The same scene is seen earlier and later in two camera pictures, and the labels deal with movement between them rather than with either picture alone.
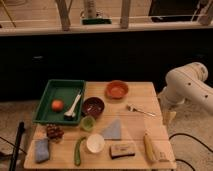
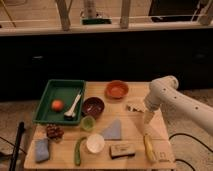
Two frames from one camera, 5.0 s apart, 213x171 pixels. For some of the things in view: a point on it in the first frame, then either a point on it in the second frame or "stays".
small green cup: (87, 123) stays
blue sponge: (41, 147) stays
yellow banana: (148, 145) stays
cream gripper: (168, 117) → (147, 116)
